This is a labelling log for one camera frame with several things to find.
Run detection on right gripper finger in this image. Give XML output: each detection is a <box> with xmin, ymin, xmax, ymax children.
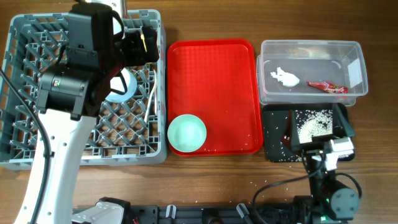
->
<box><xmin>332</xmin><ymin>103</ymin><xmax>355</xmax><ymax>138</ymax></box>
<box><xmin>281</xmin><ymin>110</ymin><xmax>295</xmax><ymax>146</ymax></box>

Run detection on light blue bowl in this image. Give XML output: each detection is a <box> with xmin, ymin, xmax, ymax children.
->
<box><xmin>106</xmin><ymin>68</ymin><xmax>137</xmax><ymax>103</ymax></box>

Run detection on cream plastic spoon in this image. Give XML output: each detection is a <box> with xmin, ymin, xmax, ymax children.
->
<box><xmin>144</xmin><ymin>80</ymin><xmax>157</xmax><ymax>123</ymax></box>

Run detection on red snack wrapper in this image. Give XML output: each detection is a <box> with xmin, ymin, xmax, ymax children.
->
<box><xmin>307</xmin><ymin>82</ymin><xmax>348</xmax><ymax>94</ymax></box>

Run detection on cream plastic fork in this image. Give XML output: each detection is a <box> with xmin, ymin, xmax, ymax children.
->
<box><xmin>152</xmin><ymin>70</ymin><xmax>159</xmax><ymax>116</ymax></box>

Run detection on white tissue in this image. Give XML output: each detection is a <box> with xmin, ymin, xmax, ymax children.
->
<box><xmin>270</xmin><ymin>67</ymin><xmax>300</xmax><ymax>88</ymax></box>

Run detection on green bowl with food scraps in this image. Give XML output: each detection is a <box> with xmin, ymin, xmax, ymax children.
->
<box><xmin>167</xmin><ymin>114</ymin><xmax>207</xmax><ymax>153</ymax></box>

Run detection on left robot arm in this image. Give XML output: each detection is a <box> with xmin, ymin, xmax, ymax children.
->
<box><xmin>16</xmin><ymin>1</ymin><xmax>159</xmax><ymax>223</ymax></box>

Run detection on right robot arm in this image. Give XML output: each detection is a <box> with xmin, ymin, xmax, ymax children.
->
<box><xmin>282</xmin><ymin>103</ymin><xmax>362</xmax><ymax>223</ymax></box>

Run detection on grey dishwasher rack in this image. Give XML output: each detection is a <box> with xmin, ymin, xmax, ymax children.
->
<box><xmin>1</xmin><ymin>9</ymin><xmax>167</xmax><ymax>170</ymax></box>

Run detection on black plastic tray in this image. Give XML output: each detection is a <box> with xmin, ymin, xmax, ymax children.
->
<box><xmin>261</xmin><ymin>103</ymin><xmax>356</xmax><ymax>163</ymax></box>

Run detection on spilled rice food scraps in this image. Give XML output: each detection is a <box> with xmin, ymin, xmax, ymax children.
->
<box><xmin>267</xmin><ymin>109</ymin><xmax>335</xmax><ymax>162</ymax></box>

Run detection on clear plastic bin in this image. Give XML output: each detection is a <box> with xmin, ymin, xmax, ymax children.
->
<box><xmin>256</xmin><ymin>40</ymin><xmax>369</xmax><ymax>106</ymax></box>

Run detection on red plastic tray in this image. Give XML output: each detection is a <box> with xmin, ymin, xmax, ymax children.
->
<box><xmin>166</xmin><ymin>39</ymin><xmax>264</xmax><ymax>157</ymax></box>

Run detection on right black cable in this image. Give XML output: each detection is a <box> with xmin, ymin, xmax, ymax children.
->
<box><xmin>251</xmin><ymin>149</ymin><xmax>363</xmax><ymax>224</ymax></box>

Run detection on black cable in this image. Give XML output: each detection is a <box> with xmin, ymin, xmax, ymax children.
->
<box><xmin>0</xmin><ymin>68</ymin><xmax>52</xmax><ymax>224</ymax></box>
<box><xmin>251</xmin><ymin>149</ymin><xmax>363</xmax><ymax>224</ymax></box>

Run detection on left black cable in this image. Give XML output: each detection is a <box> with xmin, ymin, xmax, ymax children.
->
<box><xmin>0</xmin><ymin>68</ymin><xmax>52</xmax><ymax>224</ymax></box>

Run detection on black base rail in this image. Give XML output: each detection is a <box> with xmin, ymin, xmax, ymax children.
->
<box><xmin>120</xmin><ymin>203</ymin><xmax>312</xmax><ymax>224</ymax></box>

